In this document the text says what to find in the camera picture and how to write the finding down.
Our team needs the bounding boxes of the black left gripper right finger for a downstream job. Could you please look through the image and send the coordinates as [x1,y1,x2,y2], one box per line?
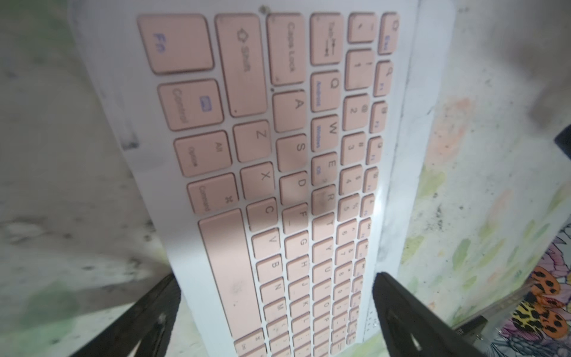
[373,272,483,357]

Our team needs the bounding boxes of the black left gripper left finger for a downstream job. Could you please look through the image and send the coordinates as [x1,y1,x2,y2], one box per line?
[73,274,181,357]

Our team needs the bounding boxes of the pink keyboard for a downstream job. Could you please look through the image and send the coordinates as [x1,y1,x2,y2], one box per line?
[68,1,456,356]

